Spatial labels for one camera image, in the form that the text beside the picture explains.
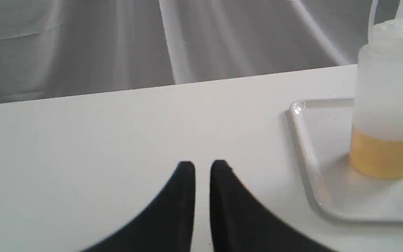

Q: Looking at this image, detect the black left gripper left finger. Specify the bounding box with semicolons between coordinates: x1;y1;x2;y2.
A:
85;161;196;252

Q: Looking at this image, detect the white plastic tray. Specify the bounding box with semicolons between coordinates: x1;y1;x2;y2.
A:
287;98;403;224

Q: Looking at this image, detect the clear squeeze bottle with oil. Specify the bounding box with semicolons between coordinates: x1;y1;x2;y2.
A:
349;0;403;179

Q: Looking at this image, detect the grey fabric backdrop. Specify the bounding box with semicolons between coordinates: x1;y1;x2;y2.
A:
0;0;403;118

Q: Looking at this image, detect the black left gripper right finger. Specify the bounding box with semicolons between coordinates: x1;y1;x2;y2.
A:
210;160;330;252

